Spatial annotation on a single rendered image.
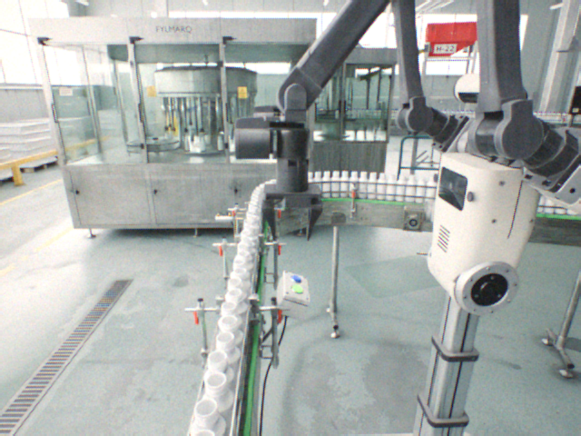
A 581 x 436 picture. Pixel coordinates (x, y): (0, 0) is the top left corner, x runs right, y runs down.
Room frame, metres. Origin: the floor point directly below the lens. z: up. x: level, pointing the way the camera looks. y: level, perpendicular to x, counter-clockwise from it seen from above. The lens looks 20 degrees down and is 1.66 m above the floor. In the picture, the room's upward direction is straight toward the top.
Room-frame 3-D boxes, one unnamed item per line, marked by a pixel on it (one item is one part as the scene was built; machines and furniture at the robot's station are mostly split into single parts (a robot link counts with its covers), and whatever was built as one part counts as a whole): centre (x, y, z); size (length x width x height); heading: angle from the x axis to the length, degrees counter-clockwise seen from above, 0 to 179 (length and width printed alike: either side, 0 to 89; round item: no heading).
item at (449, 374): (0.88, -0.50, 0.74); 0.11 x 0.11 x 0.40; 2
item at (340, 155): (6.63, -0.80, 1.15); 1.63 x 1.62 x 2.30; 2
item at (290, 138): (0.61, 0.00, 1.57); 0.07 x 0.06 x 0.07; 95
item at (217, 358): (0.56, 0.14, 1.08); 0.06 x 0.06 x 0.17
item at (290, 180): (0.61, 0.00, 1.51); 0.10 x 0.07 x 0.07; 91
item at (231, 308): (0.74, 0.15, 1.08); 0.06 x 0.06 x 0.17
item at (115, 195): (5.20, 1.19, 1.18); 2.88 x 2.73 x 2.35; 92
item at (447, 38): (7.06, -2.90, 1.40); 0.92 x 0.72 x 2.80; 74
